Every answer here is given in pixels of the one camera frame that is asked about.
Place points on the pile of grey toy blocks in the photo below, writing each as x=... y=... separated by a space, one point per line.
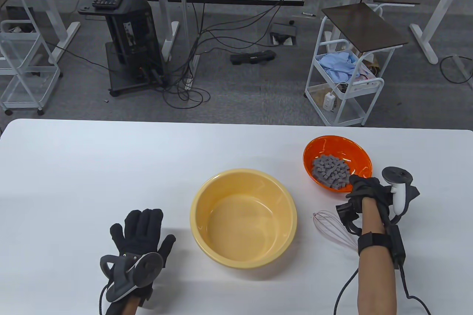
x=329 y=169

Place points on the person's left forearm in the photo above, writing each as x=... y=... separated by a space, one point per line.
x=130 y=307

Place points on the orange translucent bowl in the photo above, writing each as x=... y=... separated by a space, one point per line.
x=332 y=147

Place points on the person's left hand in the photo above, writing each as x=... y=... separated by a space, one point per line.
x=142 y=230

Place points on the blue cloth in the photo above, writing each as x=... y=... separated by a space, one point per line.
x=338 y=65

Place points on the grey right hand controller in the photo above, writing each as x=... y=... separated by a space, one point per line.
x=397 y=176

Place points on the person's right forearm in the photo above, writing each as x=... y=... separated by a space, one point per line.
x=375 y=285

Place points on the yellow plastic basin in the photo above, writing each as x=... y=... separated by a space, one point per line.
x=244 y=219

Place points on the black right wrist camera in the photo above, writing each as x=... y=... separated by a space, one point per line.
x=347 y=215

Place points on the person's right hand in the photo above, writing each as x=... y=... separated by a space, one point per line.
x=369 y=189

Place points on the white desk with T-foot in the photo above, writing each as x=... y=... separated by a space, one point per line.
x=42 y=1
x=423 y=41

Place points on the floor socket box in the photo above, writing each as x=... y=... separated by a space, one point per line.
x=283 y=30

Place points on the grey hand controller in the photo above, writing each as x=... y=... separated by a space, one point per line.
x=397 y=176
x=149 y=267

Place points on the white trolley with dark top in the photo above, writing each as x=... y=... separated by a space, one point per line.
x=362 y=27

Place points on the black power strip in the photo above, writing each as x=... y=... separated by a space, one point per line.
x=253 y=57

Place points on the grey left hand controller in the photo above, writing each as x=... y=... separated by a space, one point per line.
x=149 y=267

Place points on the black computer cart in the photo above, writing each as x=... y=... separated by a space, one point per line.
x=136 y=34

